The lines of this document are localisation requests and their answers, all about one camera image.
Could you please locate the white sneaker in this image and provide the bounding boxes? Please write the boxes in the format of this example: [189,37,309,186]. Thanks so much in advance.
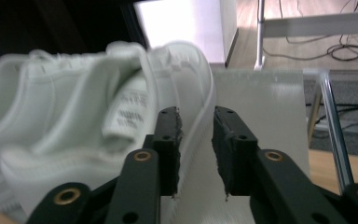
[0,40,217,224]

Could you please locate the black floor cables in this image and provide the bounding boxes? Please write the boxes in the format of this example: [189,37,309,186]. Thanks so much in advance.
[263,0,358,63]

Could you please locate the white metal desk frame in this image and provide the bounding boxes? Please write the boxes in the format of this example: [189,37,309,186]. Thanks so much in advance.
[254,0,358,82]

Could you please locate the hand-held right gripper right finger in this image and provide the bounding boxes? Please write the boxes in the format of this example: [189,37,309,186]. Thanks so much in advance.
[211,105,259,201]

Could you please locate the black curtain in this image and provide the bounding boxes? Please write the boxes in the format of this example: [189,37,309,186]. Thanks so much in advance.
[0,0,147,94]

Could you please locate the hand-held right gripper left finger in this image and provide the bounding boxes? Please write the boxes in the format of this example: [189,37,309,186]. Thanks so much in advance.
[143,105,184,199]

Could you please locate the white panel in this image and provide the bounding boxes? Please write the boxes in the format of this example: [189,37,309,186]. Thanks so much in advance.
[133,0,239,68]

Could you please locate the metal two-tier shoe rack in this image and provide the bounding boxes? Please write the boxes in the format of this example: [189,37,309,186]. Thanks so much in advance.
[160,68,356,224]

